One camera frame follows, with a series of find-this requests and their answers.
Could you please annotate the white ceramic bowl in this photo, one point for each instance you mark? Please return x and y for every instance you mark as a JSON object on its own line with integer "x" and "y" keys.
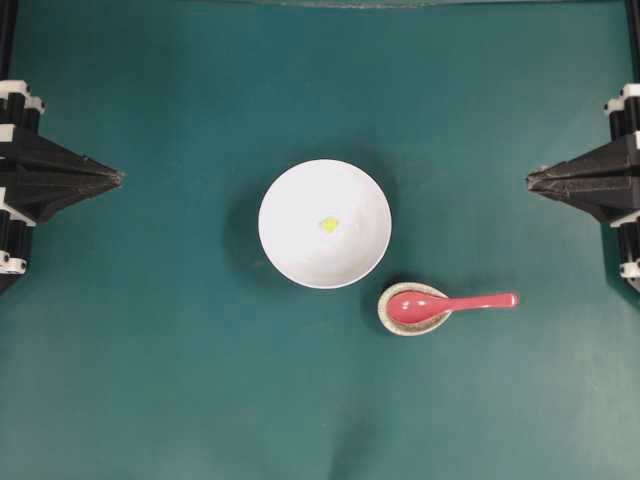
{"x": 289, "y": 224}

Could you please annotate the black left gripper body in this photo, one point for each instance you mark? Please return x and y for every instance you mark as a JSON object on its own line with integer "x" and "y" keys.
{"x": 19, "y": 108}

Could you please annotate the speckled beige spoon rest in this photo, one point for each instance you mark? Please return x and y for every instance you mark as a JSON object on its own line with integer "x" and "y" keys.
{"x": 413, "y": 329}

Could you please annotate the pink ceramic spoon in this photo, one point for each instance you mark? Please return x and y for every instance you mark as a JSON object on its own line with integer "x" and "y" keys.
{"x": 413, "y": 307}

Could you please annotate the yellow hexagonal prism block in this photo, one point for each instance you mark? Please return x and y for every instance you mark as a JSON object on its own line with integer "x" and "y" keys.
{"x": 329, "y": 224}

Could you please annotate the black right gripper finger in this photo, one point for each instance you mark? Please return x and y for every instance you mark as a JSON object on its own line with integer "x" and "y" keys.
{"x": 618, "y": 157}
{"x": 607, "y": 199}

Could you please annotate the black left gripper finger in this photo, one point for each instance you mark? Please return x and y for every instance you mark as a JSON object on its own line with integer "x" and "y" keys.
{"x": 36, "y": 151}
{"x": 41, "y": 196}

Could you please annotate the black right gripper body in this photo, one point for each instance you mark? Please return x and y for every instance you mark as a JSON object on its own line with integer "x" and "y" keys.
{"x": 623, "y": 115}

